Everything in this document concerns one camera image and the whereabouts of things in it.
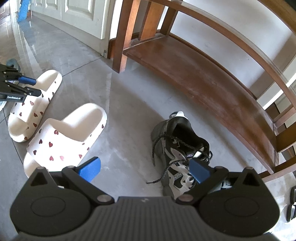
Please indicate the black and grey sneaker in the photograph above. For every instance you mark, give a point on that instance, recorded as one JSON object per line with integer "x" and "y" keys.
{"x": 178, "y": 143}

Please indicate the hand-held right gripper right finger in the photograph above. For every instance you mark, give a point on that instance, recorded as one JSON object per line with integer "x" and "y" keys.
{"x": 198, "y": 170}

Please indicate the white heart-print slipper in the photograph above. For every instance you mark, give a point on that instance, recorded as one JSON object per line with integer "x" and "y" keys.
{"x": 25, "y": 115}
{"x": 60, "y": 141}

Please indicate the white panelled door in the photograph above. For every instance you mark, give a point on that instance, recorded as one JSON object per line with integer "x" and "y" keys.
{"x": 78, "y": 18}

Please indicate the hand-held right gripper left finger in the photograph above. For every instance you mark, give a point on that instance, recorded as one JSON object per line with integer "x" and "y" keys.
{"x": 91, "y": 169}

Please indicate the brown wooden shoe rack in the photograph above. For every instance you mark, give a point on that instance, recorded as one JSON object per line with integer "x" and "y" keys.
{"x": 208, "y": 78}

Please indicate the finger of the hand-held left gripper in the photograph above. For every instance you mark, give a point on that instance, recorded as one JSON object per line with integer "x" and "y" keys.
{"x": 32, "y": 92}
{"x": 27, "y": 80}

